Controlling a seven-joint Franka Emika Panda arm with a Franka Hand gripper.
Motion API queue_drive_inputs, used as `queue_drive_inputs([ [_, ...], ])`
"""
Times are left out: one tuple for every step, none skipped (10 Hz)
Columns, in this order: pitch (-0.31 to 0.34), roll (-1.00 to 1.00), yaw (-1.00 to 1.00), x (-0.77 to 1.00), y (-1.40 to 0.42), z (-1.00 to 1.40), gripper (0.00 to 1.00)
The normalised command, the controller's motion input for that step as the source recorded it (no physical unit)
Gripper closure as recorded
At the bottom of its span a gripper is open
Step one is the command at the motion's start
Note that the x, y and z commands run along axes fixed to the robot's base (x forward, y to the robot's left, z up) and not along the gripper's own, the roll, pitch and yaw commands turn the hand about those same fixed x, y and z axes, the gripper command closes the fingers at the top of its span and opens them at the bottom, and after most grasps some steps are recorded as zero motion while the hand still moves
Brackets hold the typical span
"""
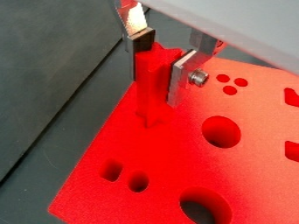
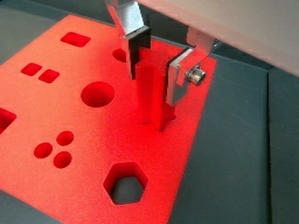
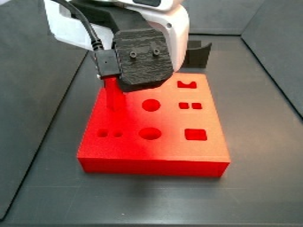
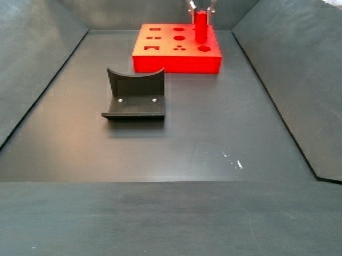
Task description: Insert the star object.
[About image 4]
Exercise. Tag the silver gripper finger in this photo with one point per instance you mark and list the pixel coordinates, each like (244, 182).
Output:
(212, 7)
(192, 6)

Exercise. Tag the red star peg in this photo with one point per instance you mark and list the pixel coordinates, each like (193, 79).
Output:
(201, 26)

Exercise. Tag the red shape-sorter block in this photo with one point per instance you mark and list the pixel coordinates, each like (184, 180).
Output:
(166, 46)

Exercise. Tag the black curved holder bracket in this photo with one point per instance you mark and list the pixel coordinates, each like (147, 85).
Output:
(138, 95)

